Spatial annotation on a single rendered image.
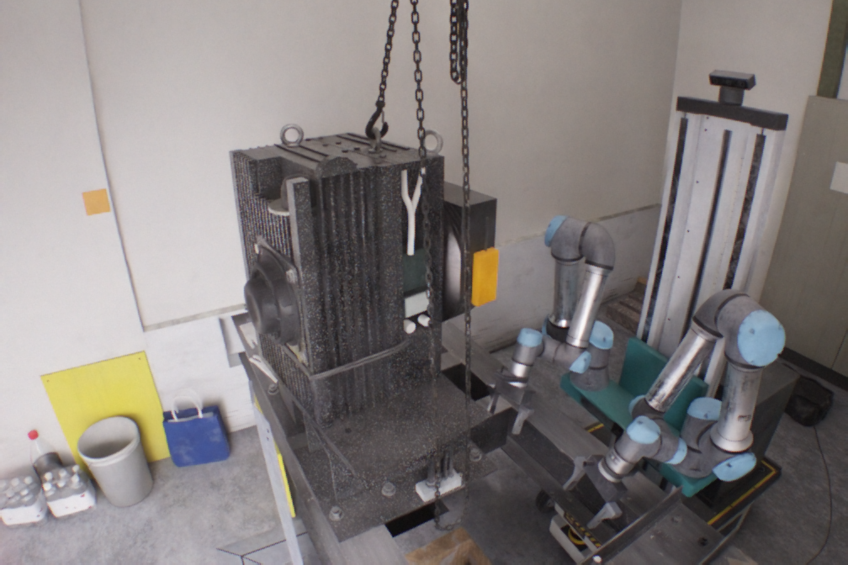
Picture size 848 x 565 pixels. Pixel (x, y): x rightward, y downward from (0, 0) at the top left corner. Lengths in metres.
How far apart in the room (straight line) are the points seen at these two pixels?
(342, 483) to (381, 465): 0.21
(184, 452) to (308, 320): 1.60
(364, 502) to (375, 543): 0.14
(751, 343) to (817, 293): 2.43
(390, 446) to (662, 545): 0.81
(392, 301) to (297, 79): 1.30
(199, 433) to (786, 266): 3.59
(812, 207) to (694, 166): 1.96
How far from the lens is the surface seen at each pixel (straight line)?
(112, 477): 2.56
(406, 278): 1.42
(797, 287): 3.70
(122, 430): 2.70
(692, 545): 1.63
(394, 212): 1.27
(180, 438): 2.66
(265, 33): 2.31
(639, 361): 1.89
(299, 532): 2.35
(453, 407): 1.52
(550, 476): 2.01
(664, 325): 1.88
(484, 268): 1.40
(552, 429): 1.84
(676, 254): 1.75
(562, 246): 1.67
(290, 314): 1.27
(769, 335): 1.28
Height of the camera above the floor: 1.89
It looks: 23 degrees down
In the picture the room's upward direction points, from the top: straight up
